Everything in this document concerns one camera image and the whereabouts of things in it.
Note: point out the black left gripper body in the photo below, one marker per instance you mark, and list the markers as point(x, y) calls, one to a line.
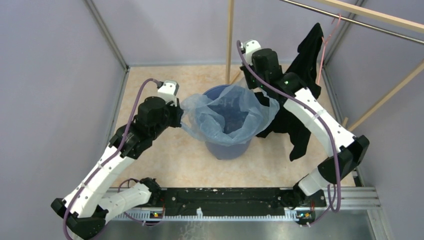
point(173, 111)

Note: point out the light blue trash bag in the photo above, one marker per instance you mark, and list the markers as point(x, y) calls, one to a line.
point(205, 125)

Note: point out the blue plastic trash bin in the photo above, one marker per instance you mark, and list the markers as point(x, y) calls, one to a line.
point(227, 149)

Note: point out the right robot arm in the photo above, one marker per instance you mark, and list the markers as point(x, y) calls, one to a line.
point(303, 116)

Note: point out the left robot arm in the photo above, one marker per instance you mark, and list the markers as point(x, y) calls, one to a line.
point(86, 210)

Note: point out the pink clothes hanger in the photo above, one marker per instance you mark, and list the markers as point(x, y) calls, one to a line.
point(325, 42)

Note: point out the metal hanging rod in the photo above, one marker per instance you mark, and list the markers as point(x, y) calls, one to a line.
point(355, 22)

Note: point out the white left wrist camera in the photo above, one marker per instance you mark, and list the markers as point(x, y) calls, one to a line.
point(168, 92)

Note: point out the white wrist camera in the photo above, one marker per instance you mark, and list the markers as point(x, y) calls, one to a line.
point(248, 48)
point(168, 92)

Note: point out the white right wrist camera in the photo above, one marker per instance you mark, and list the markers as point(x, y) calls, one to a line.
point(248, 48)

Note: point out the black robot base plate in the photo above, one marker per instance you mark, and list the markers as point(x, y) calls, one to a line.
point(233, 202)

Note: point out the white slotted cable duct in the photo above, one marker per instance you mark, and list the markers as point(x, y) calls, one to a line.
point(145, 215)

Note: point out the wooden clothes rack frame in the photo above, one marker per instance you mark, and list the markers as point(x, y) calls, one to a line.
point(362, 67)

